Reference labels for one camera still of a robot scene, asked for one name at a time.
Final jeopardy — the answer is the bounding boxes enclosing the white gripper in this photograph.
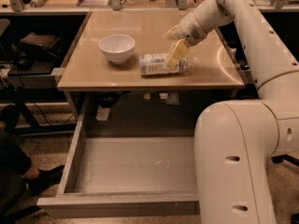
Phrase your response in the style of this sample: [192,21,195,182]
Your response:
[164,14,207,67]

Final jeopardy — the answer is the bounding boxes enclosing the blue labelled plastic bottle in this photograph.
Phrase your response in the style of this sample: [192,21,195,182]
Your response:
[139,53,198,77]

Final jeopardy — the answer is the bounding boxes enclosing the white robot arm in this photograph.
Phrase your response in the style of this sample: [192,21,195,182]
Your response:
[166,0,299,224]

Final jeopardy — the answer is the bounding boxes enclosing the grey drawer cabinet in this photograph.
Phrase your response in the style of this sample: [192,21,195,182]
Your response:
[58,9,245,105]

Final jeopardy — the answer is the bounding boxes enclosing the open grey top drawer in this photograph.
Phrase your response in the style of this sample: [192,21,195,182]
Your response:
[37,93,199,218]

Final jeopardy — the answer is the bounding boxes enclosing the white ceramic bowl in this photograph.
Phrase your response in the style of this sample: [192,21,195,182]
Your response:
[99,35,135,64]

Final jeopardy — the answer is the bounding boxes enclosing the black headphones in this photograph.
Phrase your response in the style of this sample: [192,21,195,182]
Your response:
[11,44,33,70]

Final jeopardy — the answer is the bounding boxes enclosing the black office chair base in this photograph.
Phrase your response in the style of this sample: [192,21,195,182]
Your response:
[271,155,299,167]

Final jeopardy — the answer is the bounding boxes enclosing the person's leg and shoe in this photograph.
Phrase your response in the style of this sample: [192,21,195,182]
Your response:
[0,105,64,215]

